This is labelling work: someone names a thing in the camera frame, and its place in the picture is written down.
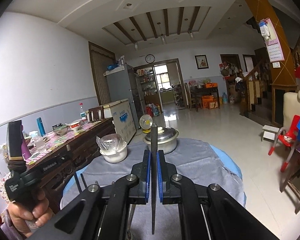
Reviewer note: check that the small white step stool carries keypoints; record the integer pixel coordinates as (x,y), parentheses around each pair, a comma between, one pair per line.
(269,132)

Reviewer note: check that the purple water bottle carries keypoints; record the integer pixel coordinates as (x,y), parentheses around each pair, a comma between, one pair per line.
(24,148)

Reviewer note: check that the red child chair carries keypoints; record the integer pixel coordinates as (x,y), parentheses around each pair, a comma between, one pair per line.
(288,137)

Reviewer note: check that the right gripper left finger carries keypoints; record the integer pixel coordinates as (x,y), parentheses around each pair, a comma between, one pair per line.
(101,212)

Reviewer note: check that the clear bottle red cap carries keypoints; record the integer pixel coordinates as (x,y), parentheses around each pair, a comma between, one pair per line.
(83,113)

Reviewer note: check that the framed wall picture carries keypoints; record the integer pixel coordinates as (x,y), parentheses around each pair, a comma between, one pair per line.
(201,62)

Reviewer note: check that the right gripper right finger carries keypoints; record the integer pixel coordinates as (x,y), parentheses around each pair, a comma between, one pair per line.
(206,212)

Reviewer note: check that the teal thermos bottle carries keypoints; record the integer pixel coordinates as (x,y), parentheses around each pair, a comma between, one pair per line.
(41,127)

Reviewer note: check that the dark metal chopstick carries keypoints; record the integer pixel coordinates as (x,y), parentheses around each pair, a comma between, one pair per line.
(154,149)

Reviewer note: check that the small yellow desk fan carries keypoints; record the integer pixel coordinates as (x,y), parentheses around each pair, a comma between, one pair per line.
(145,123)

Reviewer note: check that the aluminium pot with lid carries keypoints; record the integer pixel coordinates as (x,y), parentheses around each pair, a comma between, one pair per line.
(166,139)

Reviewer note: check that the dark wooden sideboard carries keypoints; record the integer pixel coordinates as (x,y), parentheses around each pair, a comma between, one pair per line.
(82,149)

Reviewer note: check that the person's left hand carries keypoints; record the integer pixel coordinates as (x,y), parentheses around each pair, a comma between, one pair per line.
(41,214)

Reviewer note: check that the round wall clock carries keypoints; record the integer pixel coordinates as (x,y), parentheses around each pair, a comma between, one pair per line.
(150,58)

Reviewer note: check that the grey refrigerator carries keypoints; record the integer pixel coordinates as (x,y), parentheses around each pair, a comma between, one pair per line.
(123,84)

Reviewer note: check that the white bowl with plastic bag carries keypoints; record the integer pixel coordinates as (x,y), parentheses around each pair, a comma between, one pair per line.
(112,147)

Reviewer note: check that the white chest freezer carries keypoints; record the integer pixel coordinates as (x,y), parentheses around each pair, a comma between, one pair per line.
(123,121)

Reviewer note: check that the hanging wall calendar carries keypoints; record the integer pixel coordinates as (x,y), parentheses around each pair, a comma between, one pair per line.
(271,40)

